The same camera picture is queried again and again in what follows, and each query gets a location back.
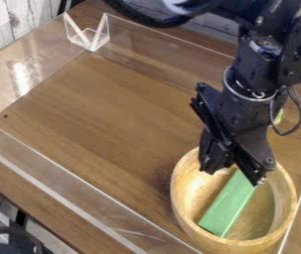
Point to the red toy strawberry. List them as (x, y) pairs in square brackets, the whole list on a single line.
[(278, 117)]

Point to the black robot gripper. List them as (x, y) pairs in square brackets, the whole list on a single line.
[(235, 118)]

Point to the brown wooden bowl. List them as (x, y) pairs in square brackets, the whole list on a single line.
[(263, 219)]

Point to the green rectangular block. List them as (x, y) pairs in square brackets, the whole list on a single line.
[(227, 205)]

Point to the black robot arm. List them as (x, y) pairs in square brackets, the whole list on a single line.
[(267, 59)]

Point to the clear acrylic corner bracket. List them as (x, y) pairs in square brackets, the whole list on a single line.
[(88, 38)]

